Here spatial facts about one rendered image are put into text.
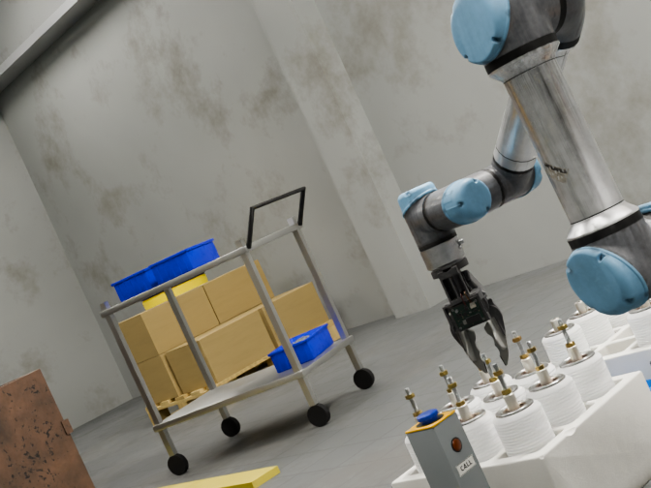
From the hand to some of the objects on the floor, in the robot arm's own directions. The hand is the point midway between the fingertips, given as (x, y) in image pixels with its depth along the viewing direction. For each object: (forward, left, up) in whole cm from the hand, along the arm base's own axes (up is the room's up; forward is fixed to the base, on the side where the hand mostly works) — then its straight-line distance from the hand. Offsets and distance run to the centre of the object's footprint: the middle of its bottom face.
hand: (493, 361), depth 208 cm
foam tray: (+12, -11, -35) cm, 38 cm away
